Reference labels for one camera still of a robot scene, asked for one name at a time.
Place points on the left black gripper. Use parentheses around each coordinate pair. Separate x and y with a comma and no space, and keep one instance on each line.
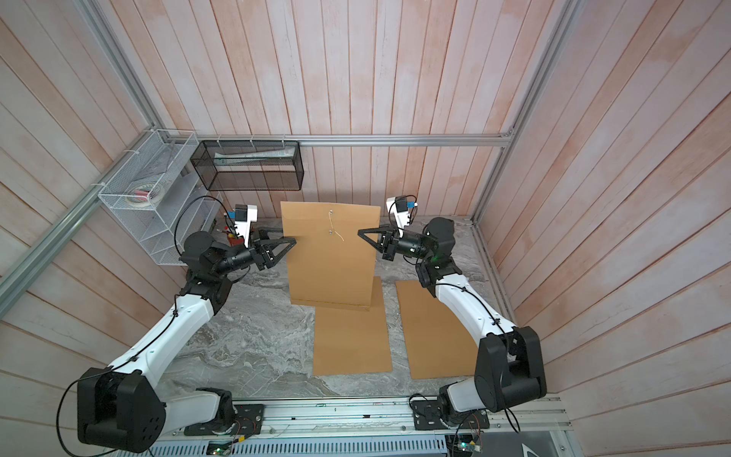
(264,256)

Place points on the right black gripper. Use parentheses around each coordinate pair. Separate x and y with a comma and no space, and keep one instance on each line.
(388,248)

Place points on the brown kraft file bag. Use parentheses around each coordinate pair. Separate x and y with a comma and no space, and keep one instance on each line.
(330,266)

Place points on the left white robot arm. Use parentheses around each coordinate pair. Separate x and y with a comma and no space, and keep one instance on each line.
(118,407)

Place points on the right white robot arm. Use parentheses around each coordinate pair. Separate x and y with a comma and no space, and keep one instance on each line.
(509,367)

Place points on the middle brown file bag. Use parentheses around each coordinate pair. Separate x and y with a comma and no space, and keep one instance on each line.
(350,342)

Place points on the right brown file bag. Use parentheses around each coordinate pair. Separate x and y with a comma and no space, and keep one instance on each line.
(438,346)

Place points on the red metal pencil bucket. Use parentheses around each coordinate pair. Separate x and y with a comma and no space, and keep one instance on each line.
(233,237)

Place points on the tape roll on shelf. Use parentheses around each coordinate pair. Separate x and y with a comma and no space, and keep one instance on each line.
(142,196)

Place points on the black mesh wall basket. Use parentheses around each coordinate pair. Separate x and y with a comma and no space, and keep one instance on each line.
(249,165)

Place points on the horizontal aluminium wall rail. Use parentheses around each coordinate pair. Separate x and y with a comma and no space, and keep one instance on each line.
(372,140)

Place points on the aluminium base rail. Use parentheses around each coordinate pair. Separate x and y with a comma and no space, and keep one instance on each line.
(343,416)

